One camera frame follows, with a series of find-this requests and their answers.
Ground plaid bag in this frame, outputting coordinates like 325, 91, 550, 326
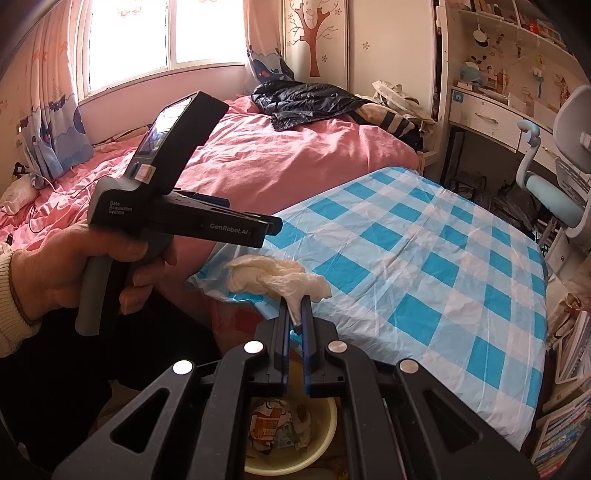
457, 171, 490, 199

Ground black plastic bag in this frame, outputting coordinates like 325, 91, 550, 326
489, 182, 541, 232

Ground person's left hand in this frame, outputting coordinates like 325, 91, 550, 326
9, 220, 178, 324

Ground wardrobe with tree decal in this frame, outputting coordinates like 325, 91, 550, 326
281, 0, 349, 93

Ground beige canvas bag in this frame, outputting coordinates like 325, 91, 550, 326
372, 80, 437, 123

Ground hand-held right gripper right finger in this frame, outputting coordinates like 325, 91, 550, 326
301, 294, 540, 480

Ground white desk with drawers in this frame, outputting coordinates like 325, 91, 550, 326
448, 83, 559, 155

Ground cartoon print curtain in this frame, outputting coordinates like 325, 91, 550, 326
0, 0, 95, 185
245, 0, 296, 84

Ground white tissue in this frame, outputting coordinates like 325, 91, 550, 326
293, 404, 317, 450
225, 255, 333, 326

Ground white shelf unit with toys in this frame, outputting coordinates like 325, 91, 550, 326
443, 0, 583, 100

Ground window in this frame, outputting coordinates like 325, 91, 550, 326
76, 0, 247, 100

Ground yellow plastic basin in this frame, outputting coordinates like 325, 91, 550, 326
242, 360, 340, 476

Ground black shiny jacket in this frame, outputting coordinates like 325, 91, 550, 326
250, 79, 370, 132

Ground pink duvet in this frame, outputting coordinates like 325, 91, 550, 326
0, 95, 426, 352

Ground person's black pants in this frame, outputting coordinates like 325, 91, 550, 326
0, 295, 232, 480

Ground cartoon cow milk carton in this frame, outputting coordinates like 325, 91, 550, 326
249, 399, 296, 450

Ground black framed picture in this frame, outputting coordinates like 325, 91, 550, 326
441, 129, 467, 185

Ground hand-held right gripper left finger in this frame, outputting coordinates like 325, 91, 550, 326
51, 296, 291, 480

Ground beige navy striped cloth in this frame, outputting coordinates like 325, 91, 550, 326
355, 102, 419, 139

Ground person's left forearm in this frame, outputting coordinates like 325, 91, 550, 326
0, 244, 44, 358

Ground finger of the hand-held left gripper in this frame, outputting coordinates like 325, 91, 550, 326
174, 189, 284, 234

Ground blue white checked tablecloth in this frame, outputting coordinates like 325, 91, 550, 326
187, 166, 550, 450

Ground white drawer cabinet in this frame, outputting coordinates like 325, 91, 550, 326
545, 226, 585, 278

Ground grey blue office chair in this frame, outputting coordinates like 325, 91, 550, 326
515, 85, 591, 241

